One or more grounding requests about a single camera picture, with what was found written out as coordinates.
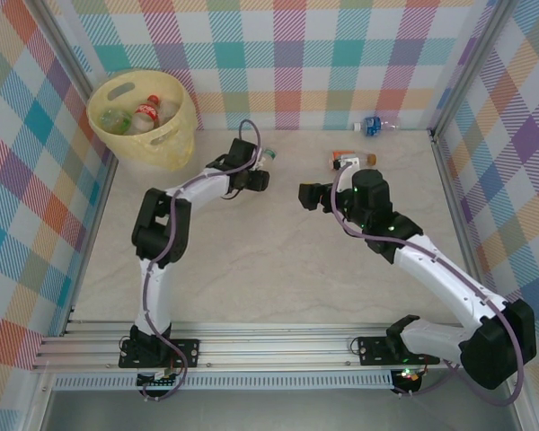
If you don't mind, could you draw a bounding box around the orange label plastic bottle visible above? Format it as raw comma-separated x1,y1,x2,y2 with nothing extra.
329,150,378,171

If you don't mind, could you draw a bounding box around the blue label water bottle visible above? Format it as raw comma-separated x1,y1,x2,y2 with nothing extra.
351,115,404,136

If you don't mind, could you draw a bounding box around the clear unlabelled water bottle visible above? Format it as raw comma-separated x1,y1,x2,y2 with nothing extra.
159,101,181,125

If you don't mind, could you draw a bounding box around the red label cola bottle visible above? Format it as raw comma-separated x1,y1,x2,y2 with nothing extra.
132,93,163,135

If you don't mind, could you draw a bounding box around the lime green label bottle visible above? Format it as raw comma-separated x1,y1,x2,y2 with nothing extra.
99,107,134,135

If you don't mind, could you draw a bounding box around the cream plastic bin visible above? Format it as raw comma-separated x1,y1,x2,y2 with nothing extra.
86,67,198,172

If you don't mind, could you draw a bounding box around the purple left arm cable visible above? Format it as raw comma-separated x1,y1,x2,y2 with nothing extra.
138,119,266,402

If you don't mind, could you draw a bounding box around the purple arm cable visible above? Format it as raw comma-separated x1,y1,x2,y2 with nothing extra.
138,119,266,402
331,162,525,408

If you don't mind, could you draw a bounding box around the aluminium frame post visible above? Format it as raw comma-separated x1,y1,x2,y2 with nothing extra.
34,0,96,91
430,0,516,136

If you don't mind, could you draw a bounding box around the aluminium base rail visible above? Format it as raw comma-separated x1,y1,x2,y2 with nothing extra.
31,317,529,374

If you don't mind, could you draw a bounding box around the perforated white cable duct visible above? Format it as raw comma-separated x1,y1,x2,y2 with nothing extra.
52,370,395,392

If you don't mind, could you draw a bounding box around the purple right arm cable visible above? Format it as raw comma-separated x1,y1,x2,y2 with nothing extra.
331,162,525,408

